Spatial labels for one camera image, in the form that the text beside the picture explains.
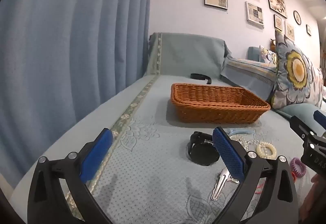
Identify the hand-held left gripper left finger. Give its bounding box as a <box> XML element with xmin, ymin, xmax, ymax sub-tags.
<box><xmin>27</xmin><ymin>127</ymin><xmax>114</xmax><ymax>224</ymax></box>

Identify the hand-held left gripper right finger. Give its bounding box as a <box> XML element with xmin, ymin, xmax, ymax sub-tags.
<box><xmin>212</xmin><ymin>126</ymin><xmax>299</xmax><ymax>224</ymax></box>

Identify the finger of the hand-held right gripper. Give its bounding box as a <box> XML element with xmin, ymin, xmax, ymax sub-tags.
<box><xmin>313</xmin><ymin>109</ymin><xmax>326</xmax><ymax>128</ymax></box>
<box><xmin>290</xmin><ymin>115</ymin><xmax>319</xmax><ymax>141</ymax></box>

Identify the pearl bead bracelet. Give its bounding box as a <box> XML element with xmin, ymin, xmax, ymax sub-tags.
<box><xmin>229</xmin><ymin>134</ymin><xmax>258</xmax><ymax>149</ymax></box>

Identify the purple spiral hair tie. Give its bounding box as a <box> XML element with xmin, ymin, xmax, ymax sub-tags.
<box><xmin>290</xmin><ymin>157</ymin><xmax>307</xmax><ymax>175</ymax></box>

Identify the black wrist watch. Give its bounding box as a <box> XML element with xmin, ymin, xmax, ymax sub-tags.
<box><xmin>187</xmin><ymin>131</ymin><xmax>221</xmax><ymax>166</ymax></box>

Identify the light blue hair clip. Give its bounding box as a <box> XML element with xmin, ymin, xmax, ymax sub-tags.
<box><xmin>225</xmin><ymin>127</ymin><xmax>255</xmax><ymax>136</ymax></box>

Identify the silver hair clip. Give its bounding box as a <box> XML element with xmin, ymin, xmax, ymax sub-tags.
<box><xmin>211</xmin><ymin>168</ymin><xmax>240</xmax><ymax>201</ymax></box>

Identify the brown wicker basket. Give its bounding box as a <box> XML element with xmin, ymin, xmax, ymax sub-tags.
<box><xmin>170</xmin><ymin>83</ymin><xmax>271</xmax><ymax>124</ymax></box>

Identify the person's right hand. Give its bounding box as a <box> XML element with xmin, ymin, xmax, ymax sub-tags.
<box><xmin>299</xmin><ymin>173</ymin><xmax>326</xmax><ymax>224</ymax></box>

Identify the plain blue cushion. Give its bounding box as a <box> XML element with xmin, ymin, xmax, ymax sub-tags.
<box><xmin>274</xmin><ymin>103</ymin><xmax>321</xmax><ymax>121</ymax></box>

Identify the large floral cushion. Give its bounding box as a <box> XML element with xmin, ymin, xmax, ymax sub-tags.
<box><xmin>271</xmin><ymin>29</ymin><xmax>324</xmax><ymax>110</ymax></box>

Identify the striped blue back cushion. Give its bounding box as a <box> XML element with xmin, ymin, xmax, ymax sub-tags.
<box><xmin>220</xmin><ymin>56</ymin><xmax>278</xmax><ymax>102</ymax></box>

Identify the small floral cushion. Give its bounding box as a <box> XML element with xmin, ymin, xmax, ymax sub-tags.
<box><xmin>259</xmin><ymin>45</ymin><xmax>278</xmax><ymax>64</ymax></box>

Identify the blue sofa backrest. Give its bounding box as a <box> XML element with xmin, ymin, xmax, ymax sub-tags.
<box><xmin>247</xmin><ymin>46</ymin><xmax>265</xmax><ymax>61</ymax></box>

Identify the blue curtain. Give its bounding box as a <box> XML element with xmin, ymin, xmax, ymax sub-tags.
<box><xmin>0</xmin><ymin>0</ymin><xmax>154</xmax><ymax>189</ymax></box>

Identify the black strap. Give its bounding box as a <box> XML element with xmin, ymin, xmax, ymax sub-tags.
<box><xmin>190</xmin><ymin>73</ymin><xmax>212</xmax><ymax>85</ymax></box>

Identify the pale butterfly picture frame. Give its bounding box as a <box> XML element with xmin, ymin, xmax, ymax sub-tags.
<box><xmin>285</xmin><ymin>22</ymin><xmax>295</xmax><ymax>41</ymax></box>

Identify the small dark picture frame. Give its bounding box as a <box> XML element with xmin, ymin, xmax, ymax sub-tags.
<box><xmin>274</xmin><ymin>14</ymin><xmax>283</xmax><ymax>31</ymax></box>

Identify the white picture frame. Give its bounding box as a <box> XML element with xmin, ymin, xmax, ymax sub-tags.
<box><xmin>245</xmin><ymin>1</ymin><xmax>264</xmax><ymax>26</ymax></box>

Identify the flower picture frame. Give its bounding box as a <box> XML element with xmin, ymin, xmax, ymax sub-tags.
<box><xmin>265</xmin><ymin>0</ymin><xmax>288</xmax><ymax>19</ymax></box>

